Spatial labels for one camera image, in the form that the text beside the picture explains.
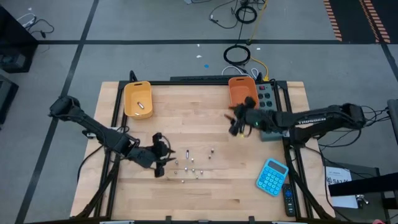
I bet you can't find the black side desk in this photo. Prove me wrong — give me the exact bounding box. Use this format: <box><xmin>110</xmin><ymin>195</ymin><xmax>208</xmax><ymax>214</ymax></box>
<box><xmin>322</xmin><ymin>160</ymin><xmax>398</xmax><ymax>224</ymax></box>

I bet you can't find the black flat bar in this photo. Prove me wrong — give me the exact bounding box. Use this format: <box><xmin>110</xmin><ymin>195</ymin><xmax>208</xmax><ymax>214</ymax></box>
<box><xmin>169</xmin><ymin>75</ymin><xmax>233</xmax><ymax>83</ymax></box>

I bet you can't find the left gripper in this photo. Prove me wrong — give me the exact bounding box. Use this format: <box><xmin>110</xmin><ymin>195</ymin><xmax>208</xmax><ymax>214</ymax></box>
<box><xmin>132</xmin><ymin>133</ymin><xmax>177</xmax><ymax>178</ymax></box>

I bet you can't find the white cable on cabinet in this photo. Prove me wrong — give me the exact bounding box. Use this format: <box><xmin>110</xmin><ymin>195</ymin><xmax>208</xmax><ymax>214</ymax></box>
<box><xmin>16</xmin><ymin>12</ymin><xmax>37</xmax><ymax>27</ymax></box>

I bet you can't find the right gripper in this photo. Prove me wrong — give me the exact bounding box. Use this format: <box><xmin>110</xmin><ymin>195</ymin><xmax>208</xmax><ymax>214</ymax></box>
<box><xmin>229</xmin><ymin>96</ymin><xmax>262</xmax><ymax>137</ymax></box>

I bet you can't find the black cable with plug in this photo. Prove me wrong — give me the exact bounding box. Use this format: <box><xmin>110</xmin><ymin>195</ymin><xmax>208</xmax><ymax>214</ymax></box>
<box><xmin>26</xmin><ymin>18</ymin><xmax>55</xmax><ymax>40</ymax></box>

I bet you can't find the white printed paper sheet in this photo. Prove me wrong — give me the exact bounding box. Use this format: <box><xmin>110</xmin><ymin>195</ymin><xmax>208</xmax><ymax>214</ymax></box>
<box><xmin>325</xmin><ymin>166</ymin><xmax>359</xmax><ymax>209</ymax></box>

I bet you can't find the black remote control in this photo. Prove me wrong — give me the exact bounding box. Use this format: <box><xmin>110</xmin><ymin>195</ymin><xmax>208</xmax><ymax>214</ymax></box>
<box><xmin>281</xmin><ymin>183</ymin><xmax>297</xmax><ymax>218</ymax></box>

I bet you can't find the yellow plastic bin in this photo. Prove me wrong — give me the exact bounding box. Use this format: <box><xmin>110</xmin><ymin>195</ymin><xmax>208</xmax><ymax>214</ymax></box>
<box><xmin>123</xmin><ymin>80</ymin><xmax>154</xmax><ymax>121</ymax></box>

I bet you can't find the grey power strip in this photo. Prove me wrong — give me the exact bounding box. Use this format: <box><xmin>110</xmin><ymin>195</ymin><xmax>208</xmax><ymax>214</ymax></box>
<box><xmin>255</xmin><ymin>82</ymin><xmax>292</xmax><ymax>142</ymax></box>

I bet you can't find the black orange striped mat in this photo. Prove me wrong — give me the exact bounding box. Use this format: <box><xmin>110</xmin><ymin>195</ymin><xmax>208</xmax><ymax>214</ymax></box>
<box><xmin>322</xmin><ymin>0</ymin><xmax>398</xmax><ymax>44</ymax></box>

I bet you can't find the blue calculator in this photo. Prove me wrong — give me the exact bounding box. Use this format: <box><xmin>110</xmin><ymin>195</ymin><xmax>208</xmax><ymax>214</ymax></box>
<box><xmin>255</xmin><ymin>157</ymin><xmax>290</xmax><ymax>198</ymax></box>

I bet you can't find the black cabinet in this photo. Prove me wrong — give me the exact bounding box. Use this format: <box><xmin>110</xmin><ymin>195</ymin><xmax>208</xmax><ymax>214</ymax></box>
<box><xmin>0</xmin><ymin>6</ymin><xmax>40</xmax><ymax>75</ymax></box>

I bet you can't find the black power cables bundle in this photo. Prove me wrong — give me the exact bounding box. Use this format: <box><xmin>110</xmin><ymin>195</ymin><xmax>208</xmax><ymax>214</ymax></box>
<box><xmin>317</xmin><ymin>104</ymin><xmax>391</xmax><ymax>150</ymax></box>

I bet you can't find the black coiled floor cable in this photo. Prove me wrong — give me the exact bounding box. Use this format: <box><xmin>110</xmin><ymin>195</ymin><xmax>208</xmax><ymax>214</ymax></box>
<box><xmin>223</xmin><ymin>44</ymin><xmax>251</xmax><ymax>67</ymax></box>
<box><xmin>234</xmin><ymin>5</ymin><xmax>258</xmax><ymax>24</ymax></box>

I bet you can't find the orange plastic bin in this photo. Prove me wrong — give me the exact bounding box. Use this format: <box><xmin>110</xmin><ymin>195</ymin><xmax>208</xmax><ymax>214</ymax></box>
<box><xmin>228</xmin><ymin>76</ymin><xmax>260</xmax><ymax>108</ymax></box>

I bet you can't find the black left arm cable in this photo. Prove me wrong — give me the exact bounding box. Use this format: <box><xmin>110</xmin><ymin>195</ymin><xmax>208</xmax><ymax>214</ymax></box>
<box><xmin>160</xmin><ymin>135</ymin><xmax>172</xmax><ymax>153</ymax></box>

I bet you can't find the thick yellow cord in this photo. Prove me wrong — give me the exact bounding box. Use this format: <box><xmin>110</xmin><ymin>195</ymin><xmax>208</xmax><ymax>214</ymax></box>
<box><xmin>248</xmin><ymin>0</ymin><xmax>269</xmax><ymax>43</ymax></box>

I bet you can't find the loose black floor cable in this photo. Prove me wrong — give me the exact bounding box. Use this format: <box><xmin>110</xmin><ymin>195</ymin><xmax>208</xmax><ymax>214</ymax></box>
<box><xmin>208</xmin><ymin>0</ymin><xmax>240</xmax><ymax>30</ymax></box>

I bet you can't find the white floor cable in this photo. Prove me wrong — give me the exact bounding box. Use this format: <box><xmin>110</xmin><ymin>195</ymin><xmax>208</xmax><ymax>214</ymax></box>
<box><xmin>221</xmin><ymin>65</ymin><xmax>259</xmax><ymax>79</ymax></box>

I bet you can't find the thin black hanging cable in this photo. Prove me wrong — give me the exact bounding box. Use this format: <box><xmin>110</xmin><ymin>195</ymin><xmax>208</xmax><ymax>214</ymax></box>
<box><xmin>237</xmin><ymin>21</ymin><xmax>246</xmax><ymax>43</ymax></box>

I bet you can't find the short yellow cable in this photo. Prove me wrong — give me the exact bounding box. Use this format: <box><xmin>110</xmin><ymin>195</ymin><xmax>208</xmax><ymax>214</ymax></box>
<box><xmin>250</xmin><ymin>57</ymin><xmax>270</xmax><ymax>82</ymax></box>

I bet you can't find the black metal table frame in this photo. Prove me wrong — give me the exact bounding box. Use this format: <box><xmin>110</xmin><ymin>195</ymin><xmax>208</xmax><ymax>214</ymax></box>
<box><xmin>73</xmin><ymin>79</ymin><xmax>338</xmax><ymax>223</ymax></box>

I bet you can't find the metal key bunch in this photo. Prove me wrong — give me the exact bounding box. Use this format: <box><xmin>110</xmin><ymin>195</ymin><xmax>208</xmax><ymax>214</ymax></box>
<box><xmin>356</xmin><ymin>194</ymin><xmax>371</xmax><ymax>210</ymax></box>

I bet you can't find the black equipment box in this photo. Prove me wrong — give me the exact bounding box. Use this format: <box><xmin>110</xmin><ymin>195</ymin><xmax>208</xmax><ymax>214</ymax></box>
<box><xmin>0</xmin><ymin>73</ymin><xmax>19</xmax><ymax>125</ymax></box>

